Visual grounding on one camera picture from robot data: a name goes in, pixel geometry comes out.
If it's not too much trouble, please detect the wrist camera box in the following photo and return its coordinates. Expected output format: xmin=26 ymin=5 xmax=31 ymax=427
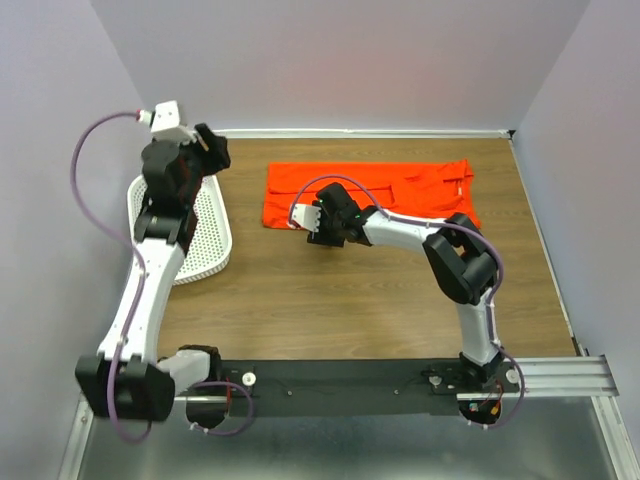
xmin=288 ymin=203 xmax=322 ymax=232
xmin=136 ymin=100 xmax=196 ymax=144

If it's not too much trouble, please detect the white perforated plastic basket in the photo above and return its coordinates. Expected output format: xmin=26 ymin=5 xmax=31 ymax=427
xmin=127 ymin=175 xmax=232 ymax=290

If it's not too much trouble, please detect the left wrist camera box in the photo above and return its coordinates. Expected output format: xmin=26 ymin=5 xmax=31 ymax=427
xmin=136 ymin=100 xmax=196 ymax=144

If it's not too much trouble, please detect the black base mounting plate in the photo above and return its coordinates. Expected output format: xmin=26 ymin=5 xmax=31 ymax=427
xmin=164 ymin=357 xmax=521 ymax=419

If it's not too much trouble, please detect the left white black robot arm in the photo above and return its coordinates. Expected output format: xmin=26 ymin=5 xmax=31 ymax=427
xmin=75 ymin=123 xmax=232 ymax=423

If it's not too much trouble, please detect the orange t shirt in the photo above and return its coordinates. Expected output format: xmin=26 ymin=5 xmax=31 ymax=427
xmin=262 ymin=159 xmax=481 ymax=229

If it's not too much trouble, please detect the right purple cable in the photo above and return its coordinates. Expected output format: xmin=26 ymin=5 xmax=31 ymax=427
xmin=287 ymin=173 xmax=527 ymax=431

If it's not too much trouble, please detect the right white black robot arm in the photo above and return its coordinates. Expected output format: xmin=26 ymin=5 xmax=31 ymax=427
xmin=289 ymin=182 xmax=506 ymax=392

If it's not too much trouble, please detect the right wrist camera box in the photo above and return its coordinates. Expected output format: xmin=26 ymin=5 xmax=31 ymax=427
xmin=288 ymin=203 xmax=322 ymax=232

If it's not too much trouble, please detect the aluminium frame rail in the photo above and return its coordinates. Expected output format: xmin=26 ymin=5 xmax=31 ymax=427
xmin=58 ymin=130 xmax=621 ymax=480

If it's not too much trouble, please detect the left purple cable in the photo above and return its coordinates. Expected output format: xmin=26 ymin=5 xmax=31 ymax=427
xmin=69 ymin=110 xmax=154 ymax=444

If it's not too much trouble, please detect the purple cable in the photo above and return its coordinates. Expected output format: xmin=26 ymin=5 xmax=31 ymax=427
xmin=69 ymin=110 xmax=154 ymax=444
xmin=287 ymin=173 xmax=527 ymax=431

